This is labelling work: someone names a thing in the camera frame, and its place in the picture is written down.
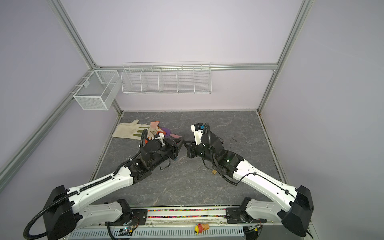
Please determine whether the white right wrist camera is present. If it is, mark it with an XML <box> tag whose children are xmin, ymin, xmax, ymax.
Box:
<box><xmin>191</xmin><ymin>123</ymin><xmax>204</xmax><ymax>146</ymax></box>

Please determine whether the white vented cable duct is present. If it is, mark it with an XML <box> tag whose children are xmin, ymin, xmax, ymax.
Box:
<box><xmin>68</xmin><ymin>226</ymin><xmax>246</xmax><ymax>240</ymax></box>

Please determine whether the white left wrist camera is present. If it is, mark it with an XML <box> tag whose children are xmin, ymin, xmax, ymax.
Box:
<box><xmin>154</xmin><ymin>133</ymin><xmax>165</xmax><ymax>145</ymax></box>

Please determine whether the white wire shelf basket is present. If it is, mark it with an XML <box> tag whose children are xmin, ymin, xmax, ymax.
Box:
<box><xmin>121</xmin><ymin>62</ymin><xmax>212</xmax><ymax>95</ymax></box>

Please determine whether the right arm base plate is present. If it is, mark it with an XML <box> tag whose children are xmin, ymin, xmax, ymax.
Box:
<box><xmin>225</xmin><ymin>208</ymin><xmax>267</xmax><ymax>224</ymax></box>

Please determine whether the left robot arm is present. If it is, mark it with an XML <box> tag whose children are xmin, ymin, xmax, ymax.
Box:
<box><xmin>23</xmin><ymin>130</ymin><xmax>184</xmax><ymax>240</ymax></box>

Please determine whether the red white work glove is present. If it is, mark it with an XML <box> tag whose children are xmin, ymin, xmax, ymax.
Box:
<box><xmin>145</xmin><ymin>121</ymin><xmax>166</xmax><ymax>144</ymax></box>

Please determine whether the purple pink toy shovel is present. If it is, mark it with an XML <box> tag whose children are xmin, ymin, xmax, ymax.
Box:
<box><xmin>161</xmin><ymin>128</ymin><xmax>181</xmax><ymax>139</ymax></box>

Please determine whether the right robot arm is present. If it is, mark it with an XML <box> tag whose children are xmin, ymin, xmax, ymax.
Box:
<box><xmin>185</xmin><ymin>123</ymin><xmax>314</xmax><ymax>237</ymax></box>

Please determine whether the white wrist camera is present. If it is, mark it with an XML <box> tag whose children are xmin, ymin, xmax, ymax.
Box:
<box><xmin>191</xmin><ymin>123</ymin><xmax>204</xmax><ymax>146</ymax></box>
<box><xmin>154</xmin><ymin>133</ymin><xmax>165</xmax><ymax>145</ymax></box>

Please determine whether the white mesh box basket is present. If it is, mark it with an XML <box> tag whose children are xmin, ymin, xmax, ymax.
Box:
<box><xmin>74</xmin><ymin>70</ymin><xmax>122</xmax><ymax>111</ymax></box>

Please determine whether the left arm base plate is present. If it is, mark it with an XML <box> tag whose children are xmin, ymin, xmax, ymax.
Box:
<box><xmin>110</xmin><ymin>209</ymin><xmax>148</xmax><ymax>226</ymax></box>

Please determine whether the cream green work glove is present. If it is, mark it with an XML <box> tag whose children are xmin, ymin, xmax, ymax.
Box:
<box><xmin>112</xmin><ymin>120</ymin><xmax>150</xmax><ymax>140</ymax></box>

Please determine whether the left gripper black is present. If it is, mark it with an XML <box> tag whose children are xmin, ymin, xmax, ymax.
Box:
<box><xmin>149</xmin><ymin>136</ymin><xmax>185</xmax><ymax>170</ymax></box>

